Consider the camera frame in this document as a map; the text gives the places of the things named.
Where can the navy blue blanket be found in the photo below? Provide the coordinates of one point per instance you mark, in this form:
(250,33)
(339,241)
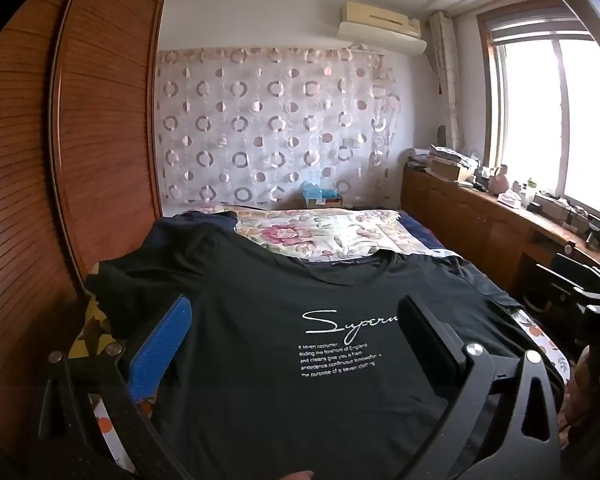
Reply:
(420,232)

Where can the wooden wardrobe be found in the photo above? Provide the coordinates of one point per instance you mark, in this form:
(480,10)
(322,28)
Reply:
(95,135)

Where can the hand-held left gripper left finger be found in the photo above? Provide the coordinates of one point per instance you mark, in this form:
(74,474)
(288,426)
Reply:
(159,355)

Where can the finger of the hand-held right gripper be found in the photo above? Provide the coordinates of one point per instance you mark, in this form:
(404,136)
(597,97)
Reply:
(597,292)

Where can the beige window curtain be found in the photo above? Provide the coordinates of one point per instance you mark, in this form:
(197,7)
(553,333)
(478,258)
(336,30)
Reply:
(447,85)

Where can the wall air conditioner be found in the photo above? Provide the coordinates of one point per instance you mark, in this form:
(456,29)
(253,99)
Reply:
(380,30)

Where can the circle pattern sheer curtain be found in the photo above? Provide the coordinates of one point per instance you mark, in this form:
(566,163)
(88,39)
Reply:
(280,125)

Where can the stack of books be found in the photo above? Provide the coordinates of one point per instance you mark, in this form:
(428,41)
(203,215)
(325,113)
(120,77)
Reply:
(450,162)

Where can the black printed t-shirt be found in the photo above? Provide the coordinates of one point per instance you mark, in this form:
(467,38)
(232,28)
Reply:
(280,285)

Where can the navy blue garment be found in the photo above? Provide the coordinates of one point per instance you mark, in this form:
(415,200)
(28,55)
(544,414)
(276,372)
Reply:
(195,225)

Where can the blue box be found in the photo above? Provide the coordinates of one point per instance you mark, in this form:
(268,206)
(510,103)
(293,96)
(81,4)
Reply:
(320,194)

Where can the pink figurine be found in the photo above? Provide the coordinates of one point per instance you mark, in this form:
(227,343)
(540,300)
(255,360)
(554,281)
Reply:
(502,180)

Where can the orange fruit print bed sheet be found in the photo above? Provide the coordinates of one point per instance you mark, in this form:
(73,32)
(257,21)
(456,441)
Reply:
(545,345)

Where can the window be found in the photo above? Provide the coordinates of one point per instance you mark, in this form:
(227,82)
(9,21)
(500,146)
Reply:
(530,110)

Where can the wooden desk cabinet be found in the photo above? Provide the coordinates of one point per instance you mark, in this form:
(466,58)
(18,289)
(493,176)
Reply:
(460,220)

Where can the person's left hand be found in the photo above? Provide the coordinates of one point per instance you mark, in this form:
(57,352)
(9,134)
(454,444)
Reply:
(297,476)

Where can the floral blanket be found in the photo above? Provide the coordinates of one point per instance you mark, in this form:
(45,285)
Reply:
(305,230)

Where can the woven bed mat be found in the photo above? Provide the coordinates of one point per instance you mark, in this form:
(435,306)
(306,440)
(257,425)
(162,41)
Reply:
(92,330)

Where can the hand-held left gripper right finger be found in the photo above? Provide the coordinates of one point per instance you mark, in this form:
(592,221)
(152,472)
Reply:
(430,345)

